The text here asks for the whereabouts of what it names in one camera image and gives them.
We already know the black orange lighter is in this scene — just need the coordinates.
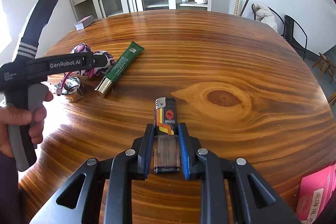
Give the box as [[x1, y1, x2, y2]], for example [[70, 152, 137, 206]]
[[153, 97, 181, 174]]

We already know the silver chrome keychain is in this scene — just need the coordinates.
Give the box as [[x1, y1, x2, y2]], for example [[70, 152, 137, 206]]
[[55, 72, 85, 103]]

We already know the leopard print pink scrunchie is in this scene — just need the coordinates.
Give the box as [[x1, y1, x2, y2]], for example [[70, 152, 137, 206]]
[[71, 43, 115, 79]]

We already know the person's left hand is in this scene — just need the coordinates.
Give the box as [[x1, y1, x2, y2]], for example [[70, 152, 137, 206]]
[[1, 105, 47, 158]]

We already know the green tube gold cap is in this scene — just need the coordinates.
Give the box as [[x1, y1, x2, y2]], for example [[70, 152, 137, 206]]
[[95, 42, 145, 98]]

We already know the small purple white box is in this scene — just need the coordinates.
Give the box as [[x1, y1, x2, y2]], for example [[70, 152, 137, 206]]
[[74, 15, 95, 31]]

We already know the pink metal tin box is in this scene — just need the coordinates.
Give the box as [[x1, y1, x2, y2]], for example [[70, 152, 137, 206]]
[[295, 161, 335, 223]]

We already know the black metal chair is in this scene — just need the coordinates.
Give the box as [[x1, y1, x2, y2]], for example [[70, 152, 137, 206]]
[[283, 15, 307, 60]]

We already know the small wooden stool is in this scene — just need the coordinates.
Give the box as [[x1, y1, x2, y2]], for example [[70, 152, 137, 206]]
[[312, 53, 335, 83]]

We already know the chair with white jacket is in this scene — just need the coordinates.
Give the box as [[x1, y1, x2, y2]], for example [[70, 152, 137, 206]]
[[251, 3, 285, 36]]

